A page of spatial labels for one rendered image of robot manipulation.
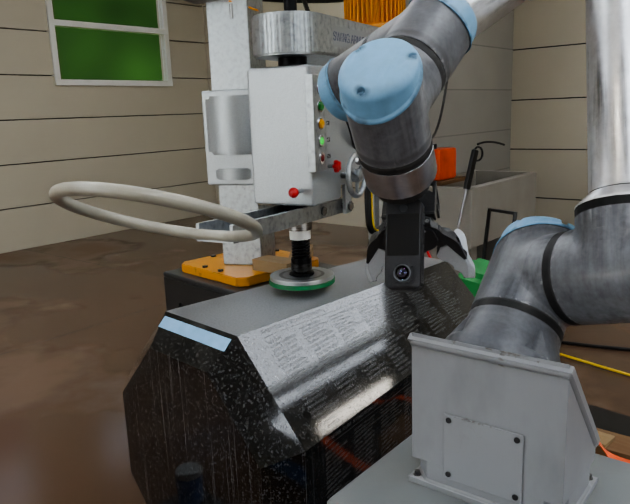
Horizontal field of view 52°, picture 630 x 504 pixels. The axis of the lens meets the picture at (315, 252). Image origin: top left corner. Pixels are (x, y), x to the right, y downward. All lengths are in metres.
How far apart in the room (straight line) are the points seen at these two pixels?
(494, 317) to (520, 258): 0.11
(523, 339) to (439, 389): 0.15
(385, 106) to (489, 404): 0.50
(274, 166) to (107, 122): 6.91
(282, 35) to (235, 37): 0.94
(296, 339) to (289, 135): 0.61
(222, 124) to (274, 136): 0.85
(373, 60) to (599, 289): 0.48
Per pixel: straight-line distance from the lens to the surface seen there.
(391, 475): 1.15
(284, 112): 1.97
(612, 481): 1.20
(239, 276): 2.75
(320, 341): 1.90
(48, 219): 8.42
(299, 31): 1.96
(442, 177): 5.40
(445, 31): 0.78
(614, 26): 1.13
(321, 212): 2.10
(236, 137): 2.80
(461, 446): 1.05
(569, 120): 6.94
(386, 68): 0.70
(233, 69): 2.88
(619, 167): 1.03
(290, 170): 1.98
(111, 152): 8.84
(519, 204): 5.74
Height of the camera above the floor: 1.45
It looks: 12 degrees down
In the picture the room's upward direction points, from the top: 2 degrees counter-clockwise
